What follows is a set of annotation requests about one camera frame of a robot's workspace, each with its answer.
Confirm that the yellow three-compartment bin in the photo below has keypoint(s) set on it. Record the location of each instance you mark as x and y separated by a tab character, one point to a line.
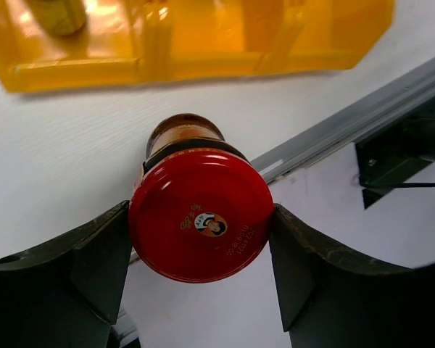
130	42

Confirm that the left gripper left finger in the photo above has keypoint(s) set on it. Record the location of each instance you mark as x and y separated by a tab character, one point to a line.
66	292

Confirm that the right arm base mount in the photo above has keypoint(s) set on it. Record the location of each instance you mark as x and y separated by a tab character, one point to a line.
388	158

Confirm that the small yellow-label oil bottle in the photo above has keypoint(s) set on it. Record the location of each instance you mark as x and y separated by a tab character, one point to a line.
59	17

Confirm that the aluminium table rail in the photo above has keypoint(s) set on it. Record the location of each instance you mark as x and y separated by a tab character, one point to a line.
319	185

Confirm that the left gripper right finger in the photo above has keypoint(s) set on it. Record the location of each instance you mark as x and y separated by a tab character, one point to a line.
331	295

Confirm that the red-lid sauce jar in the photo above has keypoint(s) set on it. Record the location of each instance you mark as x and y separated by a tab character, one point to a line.
199	212

